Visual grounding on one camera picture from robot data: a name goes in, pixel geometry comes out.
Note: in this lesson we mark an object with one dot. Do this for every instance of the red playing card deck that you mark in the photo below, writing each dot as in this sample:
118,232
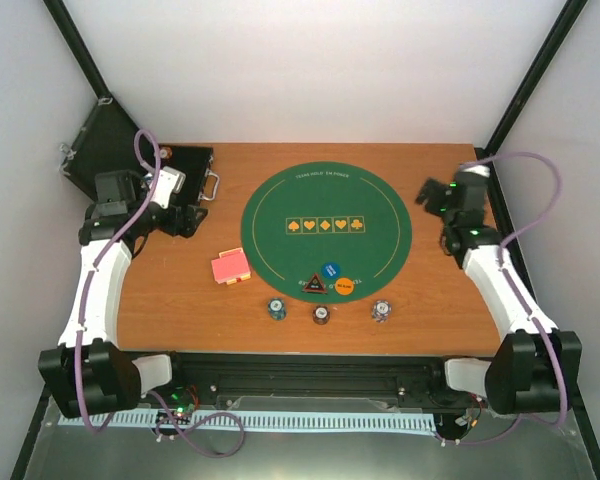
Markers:
230,267

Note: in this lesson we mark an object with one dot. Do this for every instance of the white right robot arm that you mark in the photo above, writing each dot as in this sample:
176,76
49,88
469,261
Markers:
536,365

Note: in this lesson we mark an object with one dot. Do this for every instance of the triangular dealer button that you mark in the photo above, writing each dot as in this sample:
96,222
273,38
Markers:
315,285

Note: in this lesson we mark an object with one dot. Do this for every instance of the white purple chip stack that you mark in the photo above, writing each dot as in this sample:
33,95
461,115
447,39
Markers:
381,310

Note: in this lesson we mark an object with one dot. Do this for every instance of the black poker case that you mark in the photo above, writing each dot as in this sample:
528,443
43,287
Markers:
105,143

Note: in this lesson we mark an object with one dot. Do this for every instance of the orange chip in case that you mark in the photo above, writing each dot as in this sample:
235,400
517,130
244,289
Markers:
166,153

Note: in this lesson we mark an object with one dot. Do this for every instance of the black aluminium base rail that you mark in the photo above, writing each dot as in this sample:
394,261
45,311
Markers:
411,382

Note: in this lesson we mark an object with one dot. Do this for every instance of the orange big blind button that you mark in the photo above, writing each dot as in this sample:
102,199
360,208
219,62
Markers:
344,286

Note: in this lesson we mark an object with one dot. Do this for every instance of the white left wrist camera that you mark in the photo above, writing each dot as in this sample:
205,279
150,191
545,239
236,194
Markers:
169,181

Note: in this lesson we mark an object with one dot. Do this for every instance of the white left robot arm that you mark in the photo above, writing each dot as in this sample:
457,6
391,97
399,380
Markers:
87,373

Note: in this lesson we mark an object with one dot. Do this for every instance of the blue small blind button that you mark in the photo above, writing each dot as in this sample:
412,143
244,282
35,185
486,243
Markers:
331,270

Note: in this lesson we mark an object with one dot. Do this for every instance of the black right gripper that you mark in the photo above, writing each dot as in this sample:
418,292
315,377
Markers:
436,189

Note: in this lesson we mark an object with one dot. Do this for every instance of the light blue cable duct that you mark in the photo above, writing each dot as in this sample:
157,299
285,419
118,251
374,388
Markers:
283,422

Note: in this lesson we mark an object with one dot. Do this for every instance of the blue poker chip stack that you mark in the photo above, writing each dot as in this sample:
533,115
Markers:
277,309

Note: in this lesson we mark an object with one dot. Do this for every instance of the round green poker mat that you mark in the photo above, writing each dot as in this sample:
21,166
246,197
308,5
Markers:
318,212

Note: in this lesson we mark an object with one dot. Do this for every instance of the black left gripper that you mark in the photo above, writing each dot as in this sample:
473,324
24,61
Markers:
189,226

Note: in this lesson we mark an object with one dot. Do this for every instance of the dark red chip stack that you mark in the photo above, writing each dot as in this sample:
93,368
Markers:
321,314

